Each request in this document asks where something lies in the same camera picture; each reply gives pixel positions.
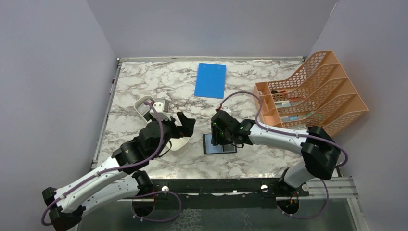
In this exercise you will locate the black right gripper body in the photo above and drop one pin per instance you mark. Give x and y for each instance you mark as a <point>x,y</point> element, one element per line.
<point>220,137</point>

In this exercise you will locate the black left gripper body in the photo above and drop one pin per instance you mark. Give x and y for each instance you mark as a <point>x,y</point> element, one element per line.
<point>172,130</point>

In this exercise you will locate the black leather card holder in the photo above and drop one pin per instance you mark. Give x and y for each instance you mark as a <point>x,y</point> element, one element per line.
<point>209,148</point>

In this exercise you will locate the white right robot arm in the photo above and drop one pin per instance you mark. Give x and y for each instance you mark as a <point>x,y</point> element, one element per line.
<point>317,149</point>

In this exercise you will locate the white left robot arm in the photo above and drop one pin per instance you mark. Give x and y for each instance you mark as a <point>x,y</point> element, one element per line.
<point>118,177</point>

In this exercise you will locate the white oblong plastic tray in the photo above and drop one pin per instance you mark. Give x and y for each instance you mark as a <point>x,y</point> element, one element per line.
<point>162,107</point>

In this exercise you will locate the blue flat board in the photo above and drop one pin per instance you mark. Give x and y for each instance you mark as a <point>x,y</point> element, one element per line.
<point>210,82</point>

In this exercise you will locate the peach plastic file organizer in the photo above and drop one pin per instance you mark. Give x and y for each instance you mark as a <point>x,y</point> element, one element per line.
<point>319,93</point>

